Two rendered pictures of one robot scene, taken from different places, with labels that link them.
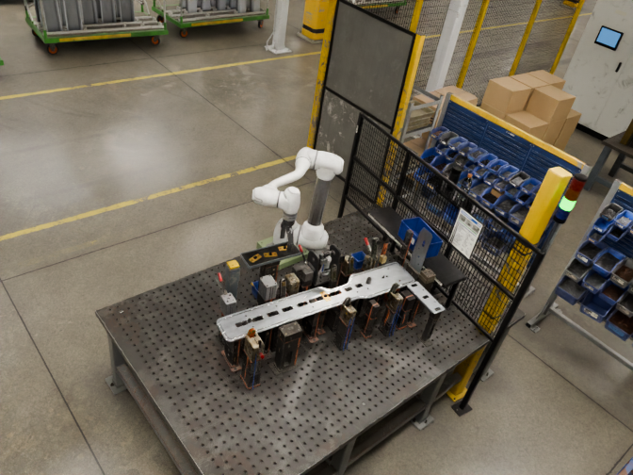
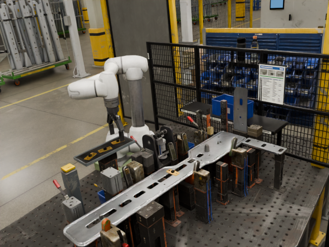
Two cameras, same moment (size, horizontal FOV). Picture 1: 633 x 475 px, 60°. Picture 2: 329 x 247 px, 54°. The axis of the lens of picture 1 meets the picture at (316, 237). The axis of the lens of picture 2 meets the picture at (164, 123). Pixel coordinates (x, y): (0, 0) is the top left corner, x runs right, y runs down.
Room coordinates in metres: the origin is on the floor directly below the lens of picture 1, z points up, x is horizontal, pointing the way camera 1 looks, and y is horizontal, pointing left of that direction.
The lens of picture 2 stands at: (0.85, 0.07, 2.04)
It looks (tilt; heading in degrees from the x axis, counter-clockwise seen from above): 23 degrees down; 354
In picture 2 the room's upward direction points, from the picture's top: 5 degrees counter-clockwise
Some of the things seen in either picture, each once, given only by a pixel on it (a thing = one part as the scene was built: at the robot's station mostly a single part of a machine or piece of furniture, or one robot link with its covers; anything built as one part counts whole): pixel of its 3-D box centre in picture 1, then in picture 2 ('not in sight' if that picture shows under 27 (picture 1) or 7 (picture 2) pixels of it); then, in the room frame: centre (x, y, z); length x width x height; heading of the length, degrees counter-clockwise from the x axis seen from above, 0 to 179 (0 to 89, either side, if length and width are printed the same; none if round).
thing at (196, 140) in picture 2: (365, 275); (200, 152); (2.94, -0.39, 0.88); 0.07 x 0.06 x 0.35; 38
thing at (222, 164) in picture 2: (370, 319); (222, 183); (2.55, -0.44, 0.84); 0.11 x 0.08 x 0.29; 38
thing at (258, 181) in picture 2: (413, 306); (254, 162); (2.74, -0.74, 0.84); 0.11 x 0.06 x 0.29; 38
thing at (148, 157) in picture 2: (302, 290); (148, 179); (2.66, 0.02, 0.89); 0.13 x 0.11 x 0.38; 38
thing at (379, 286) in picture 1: (323, 298); (171, 175); (2.50, -0.11, 1.00); 1.38 x 0.22 x 0.02; 128
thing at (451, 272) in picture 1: (413, 243); (228, 115); (3.23, -0.71, 1.01); 0.90 x 0.22 x 0.03; 38
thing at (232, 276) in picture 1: (231, 292); (76, 202); (2.48, 0.47, 0.92); 0.08 x 0.08 x 0.44; 38
